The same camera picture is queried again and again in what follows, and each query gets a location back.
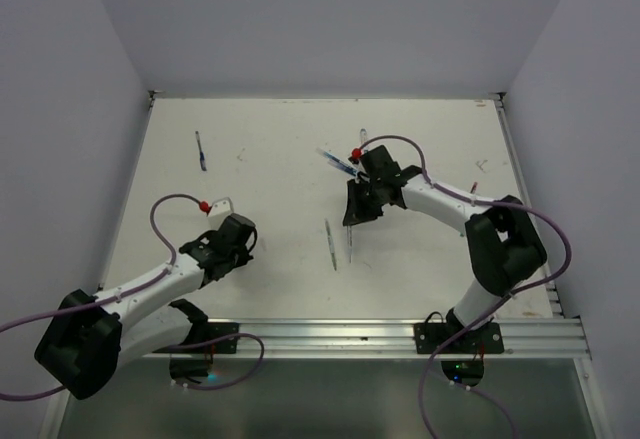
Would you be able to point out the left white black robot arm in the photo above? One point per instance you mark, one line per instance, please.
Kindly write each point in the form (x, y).
(91, 336)

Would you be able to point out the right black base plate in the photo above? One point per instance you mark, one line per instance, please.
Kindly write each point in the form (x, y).
(437, 329)

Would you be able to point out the clear pen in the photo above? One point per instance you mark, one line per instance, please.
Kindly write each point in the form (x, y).
(349, 237)

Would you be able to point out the aluminium mounting rail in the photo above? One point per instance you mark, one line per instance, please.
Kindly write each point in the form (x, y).
(357, 339)

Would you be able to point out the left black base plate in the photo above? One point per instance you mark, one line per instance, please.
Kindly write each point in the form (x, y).
(208, 338)

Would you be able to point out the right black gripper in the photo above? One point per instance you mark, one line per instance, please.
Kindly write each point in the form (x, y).
(356, 211)

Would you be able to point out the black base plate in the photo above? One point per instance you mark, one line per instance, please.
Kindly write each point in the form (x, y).
(208, 338)
(437, 329)

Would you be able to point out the grey pen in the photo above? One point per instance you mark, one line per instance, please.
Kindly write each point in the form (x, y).
(331, 245)

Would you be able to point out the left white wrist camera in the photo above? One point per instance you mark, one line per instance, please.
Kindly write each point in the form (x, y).
(220, 209)

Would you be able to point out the blue pen leftmost pile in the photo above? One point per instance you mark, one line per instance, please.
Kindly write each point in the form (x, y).
(338, 163)

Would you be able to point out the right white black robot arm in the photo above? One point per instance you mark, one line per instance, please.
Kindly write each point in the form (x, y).
(503, 244)

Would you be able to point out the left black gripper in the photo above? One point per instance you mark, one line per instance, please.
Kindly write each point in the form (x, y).
(243, 256)

